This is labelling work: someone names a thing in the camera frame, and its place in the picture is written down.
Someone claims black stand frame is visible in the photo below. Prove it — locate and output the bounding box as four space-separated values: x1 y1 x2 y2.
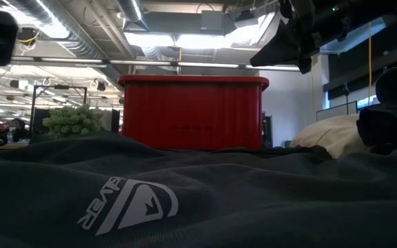
31 85 88 120

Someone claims smooth silver air duct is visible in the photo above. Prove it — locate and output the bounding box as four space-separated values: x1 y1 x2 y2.
117 0 150 32

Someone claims white ceiling duct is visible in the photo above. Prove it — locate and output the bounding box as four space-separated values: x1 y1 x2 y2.
318 17 387 54

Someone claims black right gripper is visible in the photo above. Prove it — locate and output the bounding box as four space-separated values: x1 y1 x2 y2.
249 0 323 75

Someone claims dark green garment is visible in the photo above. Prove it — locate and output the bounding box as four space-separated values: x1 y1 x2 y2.
356 65 397 156

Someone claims beige garment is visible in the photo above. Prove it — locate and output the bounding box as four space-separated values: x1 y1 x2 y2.
289 113 370 159

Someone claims black buttoned garment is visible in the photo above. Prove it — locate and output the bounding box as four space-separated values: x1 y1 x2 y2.
0 130 397 248

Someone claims red ribbed plastic bin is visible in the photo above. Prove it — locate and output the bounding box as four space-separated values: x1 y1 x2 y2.
117 74 270 152

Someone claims grey partition panel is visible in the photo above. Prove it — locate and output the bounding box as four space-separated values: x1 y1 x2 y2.
315 101 358 122

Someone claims yellow hanging cable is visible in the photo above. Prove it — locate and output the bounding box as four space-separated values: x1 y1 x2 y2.
367 22 373 104

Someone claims green spiky plant ornament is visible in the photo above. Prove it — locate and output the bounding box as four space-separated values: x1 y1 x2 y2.
42 105 106 138

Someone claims person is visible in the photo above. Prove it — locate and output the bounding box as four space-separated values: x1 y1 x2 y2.
8 118 30 143

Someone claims grey ceiling box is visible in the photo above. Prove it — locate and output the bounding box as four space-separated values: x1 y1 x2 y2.
200 10 227 32

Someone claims ribbed silver air duct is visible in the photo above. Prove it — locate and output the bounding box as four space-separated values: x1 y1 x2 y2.
5 0 127 90

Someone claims black ceiling device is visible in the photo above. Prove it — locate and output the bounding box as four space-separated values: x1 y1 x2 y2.
16 27 41 45

